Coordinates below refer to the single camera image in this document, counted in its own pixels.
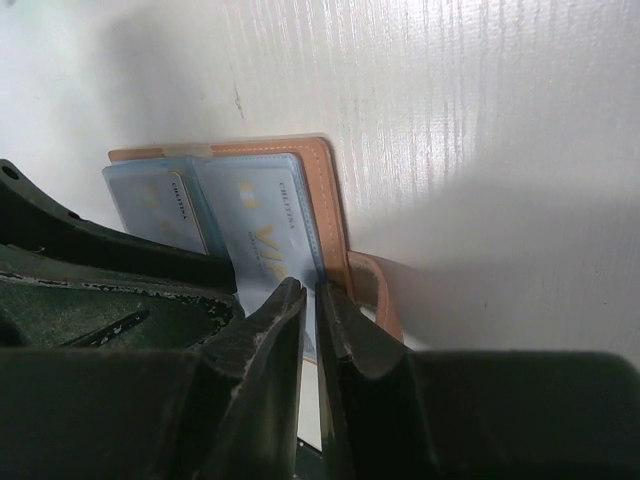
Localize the light blue VIP card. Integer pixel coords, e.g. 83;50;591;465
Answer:
192;153;329;361

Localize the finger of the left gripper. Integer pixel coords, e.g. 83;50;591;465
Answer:
1;159;237;293
1;246;245;349

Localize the tan leather card holder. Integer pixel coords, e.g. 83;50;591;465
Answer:
108;136;403;341

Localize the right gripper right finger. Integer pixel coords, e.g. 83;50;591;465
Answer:
315;282;430;479

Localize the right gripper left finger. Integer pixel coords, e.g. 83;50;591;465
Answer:
194;278;307;479

